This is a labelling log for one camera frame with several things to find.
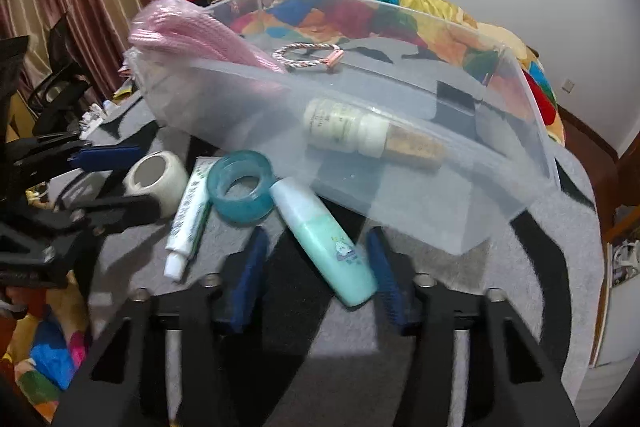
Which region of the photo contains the mint green lotion bottle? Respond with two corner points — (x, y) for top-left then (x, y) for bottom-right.
(270, 177), (376, 308)

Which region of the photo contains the teal tape roll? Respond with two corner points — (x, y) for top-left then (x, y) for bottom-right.
(206, 150), (274, 225)

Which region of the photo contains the white tape roll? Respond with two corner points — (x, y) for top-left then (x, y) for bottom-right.
(124, 151), (189, 218)

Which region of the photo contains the white ointment tube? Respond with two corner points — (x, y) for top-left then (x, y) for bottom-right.
(164, 156), (220, 282)

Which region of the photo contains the wooden stamp block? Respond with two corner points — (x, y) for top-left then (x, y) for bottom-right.
(383, 125), (446, 169)

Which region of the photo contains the white pill bottle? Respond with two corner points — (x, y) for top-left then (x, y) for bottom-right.
(303, 99), (390, 158)

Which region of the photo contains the pink knitted item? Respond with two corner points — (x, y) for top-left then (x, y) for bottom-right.
(129, 0), (285, 73)

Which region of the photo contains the braided rope bracelet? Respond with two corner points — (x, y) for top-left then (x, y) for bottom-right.
(271, 41), (346, 73)

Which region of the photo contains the grey black patterned blanket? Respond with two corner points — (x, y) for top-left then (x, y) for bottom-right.
(46, 34), (606, 427)

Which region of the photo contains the clear plastic storage box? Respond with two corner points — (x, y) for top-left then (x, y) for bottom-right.
(126, 0), (559, 255)

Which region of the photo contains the colourful patchwork quilt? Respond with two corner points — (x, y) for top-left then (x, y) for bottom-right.
(224, 0), (566, 146)

